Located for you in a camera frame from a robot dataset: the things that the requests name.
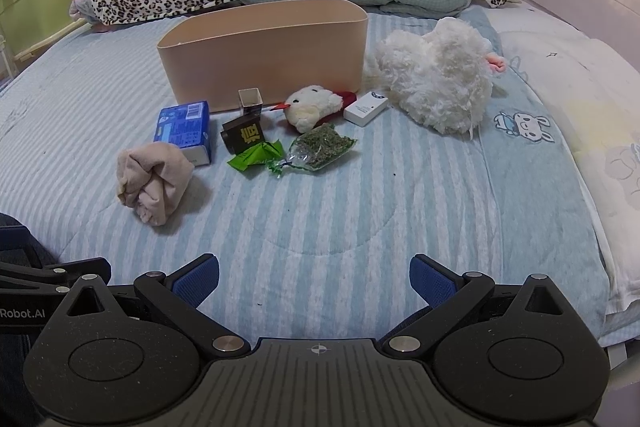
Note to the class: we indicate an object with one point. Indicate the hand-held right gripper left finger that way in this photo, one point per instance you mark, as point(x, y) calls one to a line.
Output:
point(197, 283)

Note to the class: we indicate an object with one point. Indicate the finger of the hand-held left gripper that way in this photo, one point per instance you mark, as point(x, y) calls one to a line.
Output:
point(35, 278)
point(12, 238)

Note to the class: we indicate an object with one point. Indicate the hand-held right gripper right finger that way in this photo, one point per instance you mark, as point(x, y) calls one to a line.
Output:
point(431, 283)

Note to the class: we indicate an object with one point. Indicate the blue striped bed quilt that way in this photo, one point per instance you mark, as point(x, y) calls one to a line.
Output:
point(350, 217)

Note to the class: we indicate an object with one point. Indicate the rolled beige cloth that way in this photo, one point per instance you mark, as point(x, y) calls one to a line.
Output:
point(152, 182)

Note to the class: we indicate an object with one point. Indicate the green packet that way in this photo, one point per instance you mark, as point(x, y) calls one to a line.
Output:
point(252, 155)

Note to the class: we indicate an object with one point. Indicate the black packet with gold print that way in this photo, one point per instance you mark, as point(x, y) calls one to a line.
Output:
point(242, 134)

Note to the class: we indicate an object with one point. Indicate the blue box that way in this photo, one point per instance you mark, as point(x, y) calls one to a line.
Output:
point(182, 127)

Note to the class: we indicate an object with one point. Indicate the clear bag of dried herbs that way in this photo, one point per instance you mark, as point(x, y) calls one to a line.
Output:
point(320, 147)

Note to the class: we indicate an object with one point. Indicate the small white box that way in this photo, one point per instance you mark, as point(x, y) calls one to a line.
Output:
point(365, 108)

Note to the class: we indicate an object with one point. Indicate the small square dark cup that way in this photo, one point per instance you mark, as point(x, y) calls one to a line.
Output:
point(251, 103)

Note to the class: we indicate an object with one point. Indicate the large white plush toy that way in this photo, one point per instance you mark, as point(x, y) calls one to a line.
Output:
point(440, 77)

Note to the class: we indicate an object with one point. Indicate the small white plush toy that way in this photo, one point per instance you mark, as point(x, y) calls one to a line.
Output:
point(312, 107)

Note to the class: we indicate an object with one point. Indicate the white pillow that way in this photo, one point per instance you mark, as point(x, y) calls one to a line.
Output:
point(590, 117)

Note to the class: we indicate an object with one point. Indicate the beige plastic storage bin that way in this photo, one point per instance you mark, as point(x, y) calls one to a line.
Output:
point(260, 57)

